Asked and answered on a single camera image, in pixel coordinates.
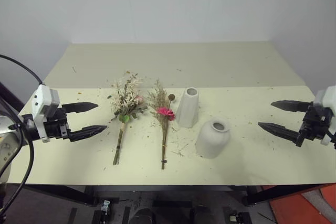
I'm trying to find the dark rounded shape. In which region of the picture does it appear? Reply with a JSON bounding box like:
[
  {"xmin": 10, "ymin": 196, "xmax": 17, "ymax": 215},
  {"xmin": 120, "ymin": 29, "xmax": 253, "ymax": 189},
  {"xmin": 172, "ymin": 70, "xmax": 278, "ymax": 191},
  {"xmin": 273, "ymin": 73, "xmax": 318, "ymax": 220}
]
[{"xmin": 129, "ymin": 207, "xmax": 156, "ymax": 224}]

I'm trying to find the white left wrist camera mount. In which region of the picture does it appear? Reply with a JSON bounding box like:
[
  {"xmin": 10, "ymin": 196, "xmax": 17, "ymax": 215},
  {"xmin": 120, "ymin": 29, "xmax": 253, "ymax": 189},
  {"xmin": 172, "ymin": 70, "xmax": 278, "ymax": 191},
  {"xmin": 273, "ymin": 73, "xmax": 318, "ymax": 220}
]
[{"xmin": 30, "ymin": 84, "xmax": 61, "ymax": 144}]

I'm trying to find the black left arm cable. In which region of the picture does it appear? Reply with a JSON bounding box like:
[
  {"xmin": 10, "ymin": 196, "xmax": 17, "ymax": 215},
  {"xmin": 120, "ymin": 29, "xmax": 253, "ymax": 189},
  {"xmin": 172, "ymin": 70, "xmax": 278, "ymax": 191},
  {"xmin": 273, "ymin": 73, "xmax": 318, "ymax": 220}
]
[{"xmin": 0, "ymin": 54, "xmax": 44, "ymax": 217}]

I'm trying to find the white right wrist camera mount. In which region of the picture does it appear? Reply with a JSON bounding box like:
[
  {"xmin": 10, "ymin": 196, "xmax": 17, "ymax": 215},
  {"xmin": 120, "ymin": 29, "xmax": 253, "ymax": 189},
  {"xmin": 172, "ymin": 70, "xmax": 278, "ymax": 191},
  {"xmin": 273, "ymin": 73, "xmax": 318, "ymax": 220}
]
[{"xmin": 313, "ymin": 84, "xmax": 336, "ymax": 146}]

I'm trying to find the black metal table frame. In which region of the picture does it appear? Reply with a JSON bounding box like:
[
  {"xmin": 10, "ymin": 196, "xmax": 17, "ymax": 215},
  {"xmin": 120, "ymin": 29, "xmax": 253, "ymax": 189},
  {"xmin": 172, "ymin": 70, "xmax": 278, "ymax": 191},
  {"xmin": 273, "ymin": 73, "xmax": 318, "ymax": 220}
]
[{"xmin": 23, "ymin": 184, "xmax": 336, "ymax": 207}]

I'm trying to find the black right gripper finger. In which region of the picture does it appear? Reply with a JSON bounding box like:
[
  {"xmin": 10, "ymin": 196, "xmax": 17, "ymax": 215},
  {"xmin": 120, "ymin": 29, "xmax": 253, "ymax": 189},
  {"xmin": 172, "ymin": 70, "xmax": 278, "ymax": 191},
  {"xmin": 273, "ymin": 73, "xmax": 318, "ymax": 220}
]
[
  {"xmin": 257, "ymin": 122, "xmax": 302, "ymax": 144},
  {"xmin": 270, "ymin": 100, "xmax": 315, "ymax": 114}
]

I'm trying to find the tall tapered white vase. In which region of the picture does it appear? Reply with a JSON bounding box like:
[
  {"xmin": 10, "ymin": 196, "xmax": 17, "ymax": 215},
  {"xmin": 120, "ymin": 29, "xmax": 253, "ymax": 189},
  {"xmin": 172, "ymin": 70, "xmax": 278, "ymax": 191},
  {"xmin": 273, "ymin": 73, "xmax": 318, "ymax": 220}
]
[{"xmin": 175, "ymin": 87, "xmax": 201, "ymax": 128}]

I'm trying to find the round squat white vase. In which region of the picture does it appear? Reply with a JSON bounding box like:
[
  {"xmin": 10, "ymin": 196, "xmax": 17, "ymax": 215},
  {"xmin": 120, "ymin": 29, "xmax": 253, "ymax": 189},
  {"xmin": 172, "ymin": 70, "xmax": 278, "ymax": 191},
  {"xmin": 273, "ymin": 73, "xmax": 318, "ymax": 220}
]
[{"xmin": 196, "ymin": 118, "xmax": 232, "ymax": 160}]

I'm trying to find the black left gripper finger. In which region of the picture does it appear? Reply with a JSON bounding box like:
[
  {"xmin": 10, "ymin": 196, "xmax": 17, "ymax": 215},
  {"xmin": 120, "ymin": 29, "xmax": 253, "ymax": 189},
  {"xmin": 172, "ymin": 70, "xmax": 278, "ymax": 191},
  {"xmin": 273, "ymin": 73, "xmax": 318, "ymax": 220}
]
[
  {"xmin": 62, "ymin": 101, "xmax": 99, "ymax": 114},
  {"xmin": 69, "ymin": 125, "xmax": 109, "ymax": 144}
]

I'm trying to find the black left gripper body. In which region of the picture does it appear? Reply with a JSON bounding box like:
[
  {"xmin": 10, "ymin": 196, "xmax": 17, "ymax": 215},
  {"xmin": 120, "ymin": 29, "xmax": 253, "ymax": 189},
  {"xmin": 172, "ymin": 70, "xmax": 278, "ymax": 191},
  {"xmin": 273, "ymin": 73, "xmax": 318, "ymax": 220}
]
[{"xmin": 43, "ymin": 106, "xmax": 72, "ymax": 142}]

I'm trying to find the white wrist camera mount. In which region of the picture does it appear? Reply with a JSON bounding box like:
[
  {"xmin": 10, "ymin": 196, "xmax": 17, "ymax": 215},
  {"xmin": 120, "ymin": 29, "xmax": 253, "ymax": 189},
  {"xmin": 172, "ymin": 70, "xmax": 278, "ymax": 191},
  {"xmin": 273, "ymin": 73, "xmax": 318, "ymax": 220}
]
[
  {"xmin": 30, "ymin": 84, "xmax": 61, "ymax": 144},
  {"xmin": 313, "ymin": 84, "xmax": 336, "ymax": 146}
]

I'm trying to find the orange floor object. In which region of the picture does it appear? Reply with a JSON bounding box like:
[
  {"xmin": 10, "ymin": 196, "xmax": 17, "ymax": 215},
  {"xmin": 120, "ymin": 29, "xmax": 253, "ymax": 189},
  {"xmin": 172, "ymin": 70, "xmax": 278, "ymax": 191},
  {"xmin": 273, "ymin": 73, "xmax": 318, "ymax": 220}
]
[{"xmin": 260, "ymin": 184, "xmax": 336, "ymax": 224}]

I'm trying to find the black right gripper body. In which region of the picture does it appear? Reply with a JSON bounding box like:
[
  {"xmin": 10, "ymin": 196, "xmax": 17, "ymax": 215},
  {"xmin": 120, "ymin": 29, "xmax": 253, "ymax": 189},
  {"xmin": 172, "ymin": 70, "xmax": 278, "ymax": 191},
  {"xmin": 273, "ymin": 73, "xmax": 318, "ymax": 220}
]
[{"xmin": 296, "ymin": 104, "xmax": 333, "ymax": 148}]

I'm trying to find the dried bouquet with pink flower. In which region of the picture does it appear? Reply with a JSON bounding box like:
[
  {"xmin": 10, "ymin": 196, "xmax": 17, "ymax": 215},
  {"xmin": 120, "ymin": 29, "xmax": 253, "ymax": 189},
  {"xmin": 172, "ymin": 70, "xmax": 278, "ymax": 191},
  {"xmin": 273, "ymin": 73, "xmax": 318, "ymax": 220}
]
[{"xmin": 146, "ymin": 78, "xmax": 177, "ymax": 170}]

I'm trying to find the dried white and green bouquet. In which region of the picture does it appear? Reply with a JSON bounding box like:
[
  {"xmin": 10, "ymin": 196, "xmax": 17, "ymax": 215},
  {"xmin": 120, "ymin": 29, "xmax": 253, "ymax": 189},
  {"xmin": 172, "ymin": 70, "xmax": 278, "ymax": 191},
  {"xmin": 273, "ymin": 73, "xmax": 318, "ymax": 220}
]
[{"xmin": 107, "ymin": 71, "xmax": 149, "ymax": 166}]

